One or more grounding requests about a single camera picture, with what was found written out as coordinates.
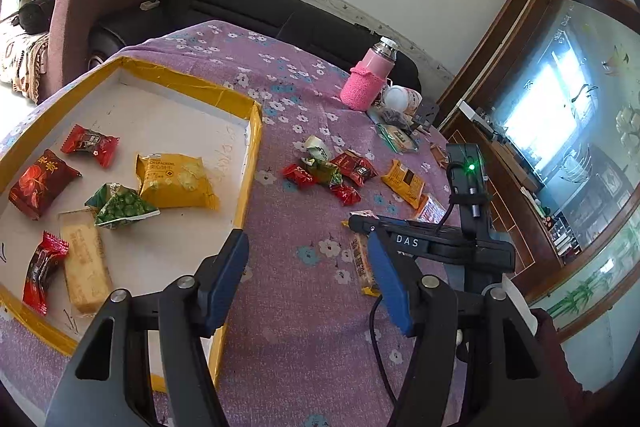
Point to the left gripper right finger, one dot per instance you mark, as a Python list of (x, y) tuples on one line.
[(507, 380)]

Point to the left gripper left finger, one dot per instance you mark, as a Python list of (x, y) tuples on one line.
[(107, 382)]

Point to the orange soda cracker packet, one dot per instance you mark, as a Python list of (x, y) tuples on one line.
[(430, 210)]

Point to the yellow edged soda cracker packet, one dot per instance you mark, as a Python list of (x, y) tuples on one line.
[(359, 245)]

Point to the green garlic pea packet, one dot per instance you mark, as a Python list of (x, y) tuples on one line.
[(324, 172)]

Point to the right white gloved hand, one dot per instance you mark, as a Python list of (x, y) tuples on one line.
[(516, 297)]

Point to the orange yellow biscuit packet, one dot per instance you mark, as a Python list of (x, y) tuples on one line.
[(405, 183)]

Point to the brown snack wrapper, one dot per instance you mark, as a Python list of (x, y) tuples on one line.
[(440, 156)]

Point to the beige cracker bar packet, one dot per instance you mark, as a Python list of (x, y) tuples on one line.
[(87, 278)]

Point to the green edged biscuit packet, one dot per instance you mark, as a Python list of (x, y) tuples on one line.
[(396, 139)]

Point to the small red candy right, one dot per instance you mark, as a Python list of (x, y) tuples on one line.
[(346, 194)]

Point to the small red candy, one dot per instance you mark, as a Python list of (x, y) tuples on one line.
[(346, 194), (299, 176)]

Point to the red chocolate candy packet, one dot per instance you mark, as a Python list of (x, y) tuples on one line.
[(355, 167)]

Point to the black phone stand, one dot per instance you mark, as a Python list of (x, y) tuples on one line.
[(425, 114)]

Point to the red candy tray bottom left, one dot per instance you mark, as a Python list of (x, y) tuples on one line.
[(48, 255)]

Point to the white jar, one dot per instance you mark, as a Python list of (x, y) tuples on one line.
[(402, 99)]

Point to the purple floral tablecloth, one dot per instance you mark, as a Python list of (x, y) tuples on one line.
[(304, 346)]

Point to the wooden tv cabinet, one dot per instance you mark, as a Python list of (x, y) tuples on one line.
[(551, 97)]

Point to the small red candy left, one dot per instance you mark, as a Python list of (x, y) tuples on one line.
[(299, 176)]

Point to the white small snack packet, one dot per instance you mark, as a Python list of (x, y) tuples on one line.
[(317, 149)]

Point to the green pea packet in tray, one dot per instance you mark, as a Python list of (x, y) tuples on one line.
[(115, 205)]

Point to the pink thermos with knit sleeve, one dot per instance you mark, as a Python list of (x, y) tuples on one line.
[(368, 77)]

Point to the yellow rimmed white tray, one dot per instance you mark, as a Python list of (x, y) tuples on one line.
[(127, 178)]

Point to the yellow snack packet in tray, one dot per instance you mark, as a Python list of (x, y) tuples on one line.
[(174, 181)]

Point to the large red snack packet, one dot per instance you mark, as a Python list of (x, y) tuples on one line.
[(41, 183)]

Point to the red candy with dark label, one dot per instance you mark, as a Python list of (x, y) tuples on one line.
[(83, 140)]

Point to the black leather sofa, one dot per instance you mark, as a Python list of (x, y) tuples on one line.
[(292, 21)]

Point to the black bag on seat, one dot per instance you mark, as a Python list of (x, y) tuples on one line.
[(35, 16)]

